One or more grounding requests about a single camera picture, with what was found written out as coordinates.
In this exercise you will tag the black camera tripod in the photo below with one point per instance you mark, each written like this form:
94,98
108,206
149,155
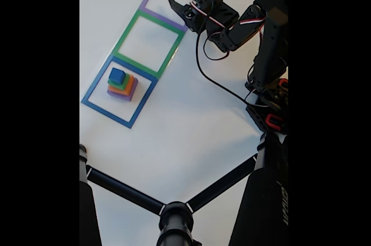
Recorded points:
261,199

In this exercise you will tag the green square frame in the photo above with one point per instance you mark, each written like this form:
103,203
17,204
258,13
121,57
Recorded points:
171,51

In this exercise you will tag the blue square frame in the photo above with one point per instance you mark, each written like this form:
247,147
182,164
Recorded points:
145,99

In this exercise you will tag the purple square block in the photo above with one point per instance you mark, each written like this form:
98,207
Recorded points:
134,93

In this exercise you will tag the small blue cube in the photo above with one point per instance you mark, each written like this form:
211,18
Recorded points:
117,74

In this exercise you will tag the green square block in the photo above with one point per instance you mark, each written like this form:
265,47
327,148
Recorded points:
126,81

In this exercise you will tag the orange square block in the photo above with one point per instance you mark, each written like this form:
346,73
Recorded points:
131,86

